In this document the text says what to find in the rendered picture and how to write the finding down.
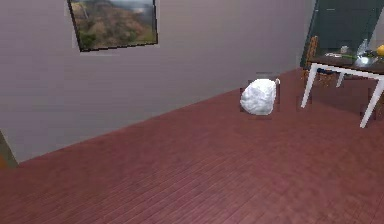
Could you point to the white crumpled bag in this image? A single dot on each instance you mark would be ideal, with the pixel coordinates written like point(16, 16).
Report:
point(258, 96)

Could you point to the framed landscape picture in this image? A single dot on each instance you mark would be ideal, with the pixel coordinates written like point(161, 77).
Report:
point(113, 23)

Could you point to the wooden chair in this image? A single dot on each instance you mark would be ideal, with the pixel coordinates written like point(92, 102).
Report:
point(312, 50)

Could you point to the white-legged dark-top table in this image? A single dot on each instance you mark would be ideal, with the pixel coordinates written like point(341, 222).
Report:
point(346, 66)

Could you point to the small white cup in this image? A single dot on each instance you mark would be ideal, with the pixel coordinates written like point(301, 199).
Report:
point(343, 49)

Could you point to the silver bowl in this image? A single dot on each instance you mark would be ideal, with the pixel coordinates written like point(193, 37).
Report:
point(364, 60)

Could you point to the clear glass bottle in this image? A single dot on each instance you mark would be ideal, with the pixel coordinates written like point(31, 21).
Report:
point(362, 47)

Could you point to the brown furniture corner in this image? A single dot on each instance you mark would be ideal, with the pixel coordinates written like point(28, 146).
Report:
point(6, 153)

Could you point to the orange-yellow round fruit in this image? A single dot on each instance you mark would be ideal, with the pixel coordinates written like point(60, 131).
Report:
point(380, 50)

